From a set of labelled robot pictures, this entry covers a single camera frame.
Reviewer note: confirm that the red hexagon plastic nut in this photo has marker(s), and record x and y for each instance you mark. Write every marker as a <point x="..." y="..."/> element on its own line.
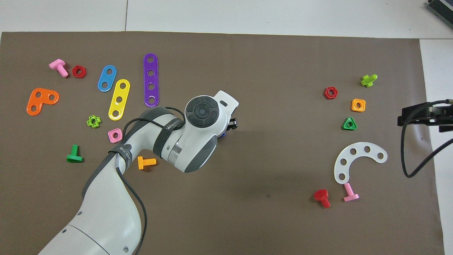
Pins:
<point x="74" y="72"/>
<point x="326" y="94"/>

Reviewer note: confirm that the brown table mat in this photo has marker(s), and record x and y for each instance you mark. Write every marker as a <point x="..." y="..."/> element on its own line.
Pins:
<point x="230" y="212"/>

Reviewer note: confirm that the red plastic screw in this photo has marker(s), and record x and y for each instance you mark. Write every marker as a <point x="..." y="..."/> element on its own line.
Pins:
<point x="322" y="197"/>

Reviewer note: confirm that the yellow three-hole strip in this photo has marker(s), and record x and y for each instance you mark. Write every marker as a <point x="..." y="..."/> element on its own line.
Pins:
<point x="120" y="92"/>

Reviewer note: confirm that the pink plastic screw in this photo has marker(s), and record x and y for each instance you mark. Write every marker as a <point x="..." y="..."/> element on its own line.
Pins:
<point x="58" y="66"/>
<point x="350" y="193"/>

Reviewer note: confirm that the orange square plastic nut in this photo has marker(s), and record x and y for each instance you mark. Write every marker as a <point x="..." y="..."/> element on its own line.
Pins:
<point x="354" y="108"/>

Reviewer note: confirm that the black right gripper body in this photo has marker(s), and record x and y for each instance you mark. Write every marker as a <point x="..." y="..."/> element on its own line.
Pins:
<point x="444" y="122"/>

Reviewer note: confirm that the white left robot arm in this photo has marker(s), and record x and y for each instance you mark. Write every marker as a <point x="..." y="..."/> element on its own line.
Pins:
<point x="106" y="212"/>

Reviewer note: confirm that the orange three-hole corner plate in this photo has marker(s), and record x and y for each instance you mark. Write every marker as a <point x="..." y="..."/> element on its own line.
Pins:
<point x="44" y="100"/>

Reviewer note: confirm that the lime green plastic screw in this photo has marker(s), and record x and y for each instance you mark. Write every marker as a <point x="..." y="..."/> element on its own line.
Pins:
<point x="368" y="81"/>

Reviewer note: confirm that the pink square plastic nut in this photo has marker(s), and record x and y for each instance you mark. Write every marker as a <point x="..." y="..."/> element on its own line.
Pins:
<point x="111" y="139"/>

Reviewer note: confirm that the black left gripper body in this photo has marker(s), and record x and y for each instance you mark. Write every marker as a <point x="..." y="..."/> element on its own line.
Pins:
<point x="233" y="124"/>

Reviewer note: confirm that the blue two-hole strip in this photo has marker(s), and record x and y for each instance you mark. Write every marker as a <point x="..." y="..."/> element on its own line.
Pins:
<point x="107" y="78"/>

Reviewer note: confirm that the white curved five-hole plate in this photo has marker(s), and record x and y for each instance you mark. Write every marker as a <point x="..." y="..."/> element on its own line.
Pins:
<point x="360" y="149"/>

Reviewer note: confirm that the green triangle plastic nut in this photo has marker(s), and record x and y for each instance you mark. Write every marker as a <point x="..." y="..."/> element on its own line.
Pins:
<point x="345" y="127"/>

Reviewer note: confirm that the lime green cross nut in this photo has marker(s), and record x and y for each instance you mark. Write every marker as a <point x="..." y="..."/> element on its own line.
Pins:
<point x="88" y="122"/>

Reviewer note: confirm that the purple four-hole strip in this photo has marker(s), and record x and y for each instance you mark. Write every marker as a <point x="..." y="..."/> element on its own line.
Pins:
<point x="151" y="66"/>

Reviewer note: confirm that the black ribbed device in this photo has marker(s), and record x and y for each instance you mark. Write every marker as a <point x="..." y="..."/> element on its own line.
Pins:
<point x="442" y="10"/>

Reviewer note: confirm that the orange plastic screw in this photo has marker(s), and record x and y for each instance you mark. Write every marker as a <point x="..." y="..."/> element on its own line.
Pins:
<point x="146" y="162"/>

